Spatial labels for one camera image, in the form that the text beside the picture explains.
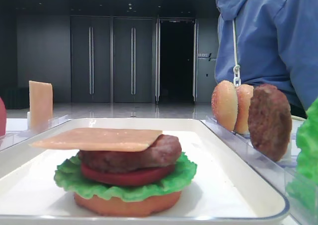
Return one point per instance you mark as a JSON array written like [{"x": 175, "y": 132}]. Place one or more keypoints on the person in blue hoodie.
[{"x": 273, "y": 42}]

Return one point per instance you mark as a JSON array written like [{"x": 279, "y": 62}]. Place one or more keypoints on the bottom bun on tray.
[{"x": 118, "y": 208}]

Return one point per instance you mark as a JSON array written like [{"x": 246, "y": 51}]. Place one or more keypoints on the clear bun holder rail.
[{"x": 279, "y": 174}]

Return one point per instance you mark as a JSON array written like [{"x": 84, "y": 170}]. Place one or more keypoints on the clear left holder rack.
[{"x": 19, "y": 129}]

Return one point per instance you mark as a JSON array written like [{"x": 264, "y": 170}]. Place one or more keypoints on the near bun half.
[{"x": 244, "y": 93}]

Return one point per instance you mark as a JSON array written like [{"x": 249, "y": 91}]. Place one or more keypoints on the upright red tomato slice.
[{"x": 2, "y": 118}]

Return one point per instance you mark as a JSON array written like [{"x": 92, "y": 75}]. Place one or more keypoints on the far bun half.
[{"x": 224, "y": 104}]

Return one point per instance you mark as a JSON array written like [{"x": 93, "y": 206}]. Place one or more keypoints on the tomato slice on burger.
[{"x": 135, "y": 178}]

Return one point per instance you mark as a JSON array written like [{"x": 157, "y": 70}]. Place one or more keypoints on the bun half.
[
  {"x": 224, "y": 104},
  {"x": 244, "y": 93}
]

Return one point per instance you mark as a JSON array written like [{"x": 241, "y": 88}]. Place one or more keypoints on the dark double door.
[{"x": 113, "y": 59}]

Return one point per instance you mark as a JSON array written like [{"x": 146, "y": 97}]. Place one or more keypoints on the meat patty on burger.
[{"x": 163, "y": 152}]

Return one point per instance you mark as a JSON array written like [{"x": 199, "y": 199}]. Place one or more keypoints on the cheese slice on burger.
[{"x": 100, "y": 139}]

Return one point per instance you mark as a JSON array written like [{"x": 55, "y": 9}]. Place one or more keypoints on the upright green lettuce leaf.
[{"x": 306, "y": 145}]

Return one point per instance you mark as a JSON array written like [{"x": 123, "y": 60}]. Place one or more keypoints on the upright cheese slice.
[{"x": 40, "y": 105}]

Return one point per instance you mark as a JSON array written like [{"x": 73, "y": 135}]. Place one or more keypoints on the upright brown meat patty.
[{"x": 269, "y": 121}]

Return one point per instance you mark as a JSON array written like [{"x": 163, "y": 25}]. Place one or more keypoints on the lettuce on burger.
[{"x": 69, "y": 177}]

